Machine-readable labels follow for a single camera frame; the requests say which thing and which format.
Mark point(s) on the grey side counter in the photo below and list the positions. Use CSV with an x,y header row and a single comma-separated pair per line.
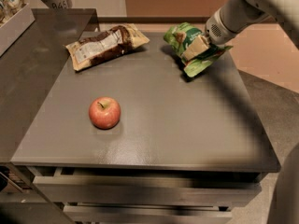
x,y
30,66

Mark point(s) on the grey drawer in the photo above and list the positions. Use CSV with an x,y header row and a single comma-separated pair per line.
x,y
112,214
75,185

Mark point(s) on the upper grey drawer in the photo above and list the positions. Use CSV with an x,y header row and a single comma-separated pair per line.
x,y
75,185

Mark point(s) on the green rice chip bag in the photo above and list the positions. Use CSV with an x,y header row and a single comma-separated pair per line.
x,y
182,35

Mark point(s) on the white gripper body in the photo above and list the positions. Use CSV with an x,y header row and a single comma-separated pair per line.
x,y
216,32

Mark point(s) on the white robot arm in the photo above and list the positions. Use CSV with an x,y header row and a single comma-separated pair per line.
x,y
236,15

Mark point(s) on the brown and white snack bag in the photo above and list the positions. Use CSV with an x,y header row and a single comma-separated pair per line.
x,y
106,46

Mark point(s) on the lower grey drawer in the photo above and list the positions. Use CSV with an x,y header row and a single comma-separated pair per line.
x,y
112,214

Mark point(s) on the grey box with snacks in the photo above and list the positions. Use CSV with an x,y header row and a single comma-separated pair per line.
x,y
15,18

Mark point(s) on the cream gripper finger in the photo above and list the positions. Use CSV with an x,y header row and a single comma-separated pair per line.
x,y
199,45

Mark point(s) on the red apple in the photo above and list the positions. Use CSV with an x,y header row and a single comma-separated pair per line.
x,y
104,112

